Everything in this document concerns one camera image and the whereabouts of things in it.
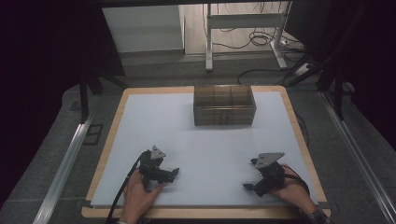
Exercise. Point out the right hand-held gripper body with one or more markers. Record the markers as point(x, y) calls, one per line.
point(271, 177)

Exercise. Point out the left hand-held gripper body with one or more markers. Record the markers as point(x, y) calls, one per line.
point(152, 169)

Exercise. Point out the person's right hand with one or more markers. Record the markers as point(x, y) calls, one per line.
point(294, 193)

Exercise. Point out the person's left hand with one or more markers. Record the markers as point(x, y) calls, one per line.
point(137, 197)

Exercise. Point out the white table mat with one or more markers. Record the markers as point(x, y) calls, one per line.
point(211, 146)

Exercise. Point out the dark wristband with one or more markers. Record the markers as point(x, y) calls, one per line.
point(317, 216)

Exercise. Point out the brown transparent compartment box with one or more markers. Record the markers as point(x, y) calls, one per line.
point(224, 105)

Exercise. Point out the black metal stand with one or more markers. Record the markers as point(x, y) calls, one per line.
point(84, 93)
point(337, 90)

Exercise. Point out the white power strip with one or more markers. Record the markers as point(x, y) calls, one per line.
point(301, 70)

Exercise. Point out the white panel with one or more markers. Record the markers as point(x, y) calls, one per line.
point(143, 28)

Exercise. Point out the black floor frame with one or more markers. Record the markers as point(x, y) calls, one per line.
point(92, 134)

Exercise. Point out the aluminium floor rail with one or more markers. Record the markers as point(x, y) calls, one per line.
point(60, 174)
point(358, 155)

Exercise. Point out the white metal desk frame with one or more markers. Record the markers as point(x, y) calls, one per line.
point(246, 21)

